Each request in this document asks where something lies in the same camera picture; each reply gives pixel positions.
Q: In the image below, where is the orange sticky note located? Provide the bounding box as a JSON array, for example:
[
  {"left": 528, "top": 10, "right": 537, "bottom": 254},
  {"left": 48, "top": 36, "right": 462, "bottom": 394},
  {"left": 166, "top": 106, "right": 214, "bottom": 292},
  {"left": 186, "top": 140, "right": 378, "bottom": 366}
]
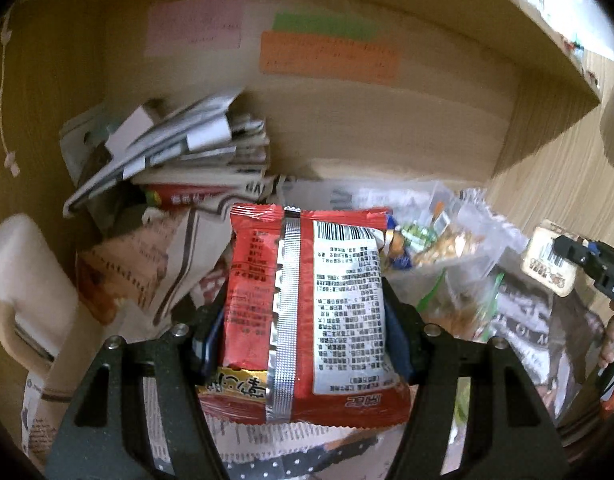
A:
[{"left": 259, "top": 30, "right": 402, "bottom": 83}]

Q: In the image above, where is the blue orange snack packet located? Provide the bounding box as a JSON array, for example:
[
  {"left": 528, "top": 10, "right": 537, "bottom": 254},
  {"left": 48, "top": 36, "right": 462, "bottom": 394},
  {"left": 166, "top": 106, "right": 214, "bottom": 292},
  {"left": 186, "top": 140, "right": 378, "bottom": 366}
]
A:
[{"left": 386, "top": 214, "right": 414, "bottom": 272}]

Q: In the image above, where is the person's right hand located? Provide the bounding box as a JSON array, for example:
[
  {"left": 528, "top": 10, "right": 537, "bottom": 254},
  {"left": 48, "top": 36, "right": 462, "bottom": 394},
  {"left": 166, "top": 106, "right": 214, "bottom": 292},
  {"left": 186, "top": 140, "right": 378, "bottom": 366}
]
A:
[{"left": 598, "top": 317, "right": 614, "bottom": 368}]

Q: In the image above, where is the beige snack box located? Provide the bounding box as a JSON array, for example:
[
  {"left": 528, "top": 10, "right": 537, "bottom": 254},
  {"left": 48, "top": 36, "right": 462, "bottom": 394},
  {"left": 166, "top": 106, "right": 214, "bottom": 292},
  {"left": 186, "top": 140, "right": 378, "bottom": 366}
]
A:
[{"left": 519, "top": 224, "right": 580, "bottom": 296}]

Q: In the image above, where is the pink sticky note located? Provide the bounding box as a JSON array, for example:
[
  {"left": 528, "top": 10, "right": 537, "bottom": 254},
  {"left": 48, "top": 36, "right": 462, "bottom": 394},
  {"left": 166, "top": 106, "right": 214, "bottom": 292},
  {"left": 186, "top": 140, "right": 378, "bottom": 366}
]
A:
[{"left": 146, "top": 0, "right": 243, "bottom": 56}]

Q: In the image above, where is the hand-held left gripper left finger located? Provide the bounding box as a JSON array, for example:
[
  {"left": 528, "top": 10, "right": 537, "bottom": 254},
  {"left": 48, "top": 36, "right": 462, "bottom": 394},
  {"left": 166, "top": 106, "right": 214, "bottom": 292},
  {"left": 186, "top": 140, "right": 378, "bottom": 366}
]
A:
[{"left": 46, "top": 290, "right": 228, "bottom": 480}]

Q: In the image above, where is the red snack packet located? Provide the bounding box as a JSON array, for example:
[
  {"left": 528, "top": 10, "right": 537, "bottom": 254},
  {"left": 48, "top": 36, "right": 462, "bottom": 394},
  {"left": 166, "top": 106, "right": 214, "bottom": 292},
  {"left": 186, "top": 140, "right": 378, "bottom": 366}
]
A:
[{"left": 196, "top": 203, "right": 413, "bottom": 428}]

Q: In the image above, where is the wooden shelf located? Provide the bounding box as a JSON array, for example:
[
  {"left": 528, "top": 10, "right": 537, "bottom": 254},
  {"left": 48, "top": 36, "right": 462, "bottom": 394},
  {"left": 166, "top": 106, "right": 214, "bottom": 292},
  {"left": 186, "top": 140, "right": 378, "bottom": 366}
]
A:
[{"left": 457, "top": 0, "right": 604, "bottom": 123}]

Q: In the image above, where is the green-zip clear bag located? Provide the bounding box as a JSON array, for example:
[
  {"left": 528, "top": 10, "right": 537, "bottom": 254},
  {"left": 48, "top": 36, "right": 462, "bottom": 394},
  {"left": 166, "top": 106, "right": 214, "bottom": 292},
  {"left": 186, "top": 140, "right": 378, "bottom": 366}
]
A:
[{"left": 417, "top": 267, "right": 505, "bottom": 342}]

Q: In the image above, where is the stack of books and magazines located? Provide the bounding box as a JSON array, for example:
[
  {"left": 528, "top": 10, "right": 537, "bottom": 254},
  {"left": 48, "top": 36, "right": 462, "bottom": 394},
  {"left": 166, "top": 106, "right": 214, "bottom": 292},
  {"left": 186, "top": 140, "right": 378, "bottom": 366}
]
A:
[{"left": 60, "top": 87, "right": 273, "bottom": 211}]

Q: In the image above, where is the brown printed paper bag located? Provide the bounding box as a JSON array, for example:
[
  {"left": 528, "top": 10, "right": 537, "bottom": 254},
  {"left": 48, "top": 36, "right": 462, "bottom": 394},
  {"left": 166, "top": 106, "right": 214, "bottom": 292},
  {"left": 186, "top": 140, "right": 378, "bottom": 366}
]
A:
[{"left": 76, "top": 205, "right": 229, "bottom": 328}]

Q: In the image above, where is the clear cracker snack bag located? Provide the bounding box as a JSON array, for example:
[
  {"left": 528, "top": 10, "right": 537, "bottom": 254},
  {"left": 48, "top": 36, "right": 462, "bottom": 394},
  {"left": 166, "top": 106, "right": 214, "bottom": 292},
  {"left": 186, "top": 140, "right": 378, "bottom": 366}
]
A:
[{"left": 412, "top": 187, "right": 528, "bottom": 271}]

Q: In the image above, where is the green sticky note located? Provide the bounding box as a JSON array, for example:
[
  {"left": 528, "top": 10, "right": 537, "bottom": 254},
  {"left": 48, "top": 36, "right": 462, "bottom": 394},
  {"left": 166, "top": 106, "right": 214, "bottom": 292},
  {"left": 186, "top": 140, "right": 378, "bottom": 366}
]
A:
[{"left": 273, "top": 10, "right": 383, "bottom": 41}]

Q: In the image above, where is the dark polka dot cloth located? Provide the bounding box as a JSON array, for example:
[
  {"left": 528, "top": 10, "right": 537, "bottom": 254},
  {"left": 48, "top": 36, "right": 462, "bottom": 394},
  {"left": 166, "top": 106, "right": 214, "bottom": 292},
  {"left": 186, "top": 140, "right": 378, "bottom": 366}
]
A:
[{"left": 217, "top": 432, "right": 390, "bottom": 480}]

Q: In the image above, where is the white string with tags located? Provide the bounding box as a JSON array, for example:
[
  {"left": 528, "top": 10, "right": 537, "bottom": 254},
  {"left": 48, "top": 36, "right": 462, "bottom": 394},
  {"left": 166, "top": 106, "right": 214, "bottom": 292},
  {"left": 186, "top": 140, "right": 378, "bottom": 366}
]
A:
[{"left": 0, "top": 15, "right": 20, "bottom": 178}]

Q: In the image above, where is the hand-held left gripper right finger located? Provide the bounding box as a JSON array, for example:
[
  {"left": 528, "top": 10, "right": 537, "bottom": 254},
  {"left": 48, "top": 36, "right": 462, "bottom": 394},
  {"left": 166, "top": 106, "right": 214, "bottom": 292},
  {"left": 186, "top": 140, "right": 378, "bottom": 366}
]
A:
[{"left": 382, "top": 277, "right": 570, "bottom": 480}]

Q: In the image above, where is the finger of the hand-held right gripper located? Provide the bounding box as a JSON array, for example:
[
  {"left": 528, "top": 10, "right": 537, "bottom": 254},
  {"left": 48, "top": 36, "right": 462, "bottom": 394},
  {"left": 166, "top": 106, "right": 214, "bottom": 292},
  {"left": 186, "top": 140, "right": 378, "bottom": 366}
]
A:
[{"left": 556, "top": 234, "right": 601, "bottom": 282}]

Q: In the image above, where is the clear bag of snacks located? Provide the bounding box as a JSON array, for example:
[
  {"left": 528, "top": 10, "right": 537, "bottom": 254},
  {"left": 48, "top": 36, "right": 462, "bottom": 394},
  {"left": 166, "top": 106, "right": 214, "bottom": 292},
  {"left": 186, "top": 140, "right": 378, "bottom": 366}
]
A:
[{"left": 287, "top": 177, "right": 530, "bottom": 346}]

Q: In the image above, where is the green peas packet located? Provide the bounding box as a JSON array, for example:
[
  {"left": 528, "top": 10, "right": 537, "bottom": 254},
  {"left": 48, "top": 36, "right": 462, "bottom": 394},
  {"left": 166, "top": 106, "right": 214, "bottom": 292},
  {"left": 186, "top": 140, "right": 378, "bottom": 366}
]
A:
[{"left": 401, "top": 224, "right": 439, "bottom": 247}]

